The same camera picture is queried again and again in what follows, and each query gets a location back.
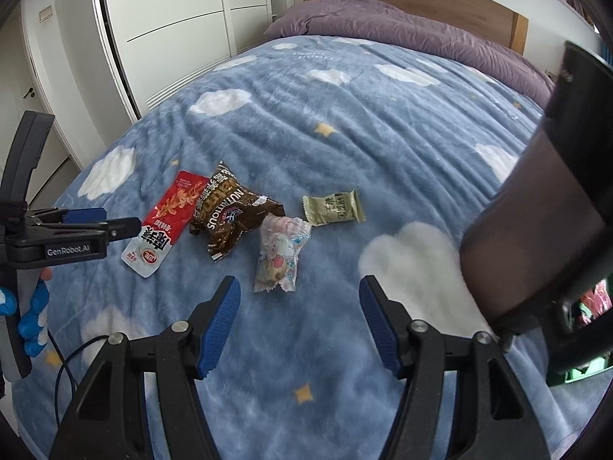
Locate black cable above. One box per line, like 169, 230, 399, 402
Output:
44, 329, 111, 432

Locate purple duvet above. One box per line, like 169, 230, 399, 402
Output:
264, 0, 554, 107

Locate black and bronze kettle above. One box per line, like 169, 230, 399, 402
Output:
460, 42, 612, 373

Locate green tray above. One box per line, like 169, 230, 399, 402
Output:
564, 358, 606, 384

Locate white wardrobe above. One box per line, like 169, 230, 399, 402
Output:
95, 0, 272, 120

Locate olive green candy packet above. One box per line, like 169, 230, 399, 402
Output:
302, 189, 366, 227

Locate blue gloved left hand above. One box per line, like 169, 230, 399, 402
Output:
18, 269, 51, 357

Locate blue cloud-pattern blanket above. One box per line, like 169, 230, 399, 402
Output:
8, 32, 576, 460

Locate clear pastel candy bag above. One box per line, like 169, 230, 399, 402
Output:
254, 214, 312, 293

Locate brown oat snack bag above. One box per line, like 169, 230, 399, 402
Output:
189, 161, 285, 262

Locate pink My Melody snack pouch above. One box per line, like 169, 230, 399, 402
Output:
577, 279, 612, 327

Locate red spicy strip packet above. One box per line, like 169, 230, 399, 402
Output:
121, 170, 209, 278

